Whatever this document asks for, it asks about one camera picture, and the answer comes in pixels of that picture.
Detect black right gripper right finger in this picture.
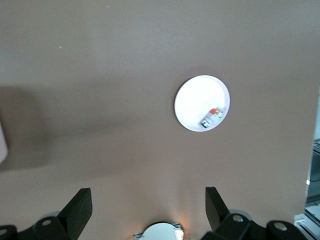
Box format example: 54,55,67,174
201,186,301,240

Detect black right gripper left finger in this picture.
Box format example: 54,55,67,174
0,188,93,240

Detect white lidded box grey latches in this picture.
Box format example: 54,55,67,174
0,119,10,164

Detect pink round plate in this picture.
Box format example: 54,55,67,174
173,74,231,133

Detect brown table mat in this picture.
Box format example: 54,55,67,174
0,0,320,240

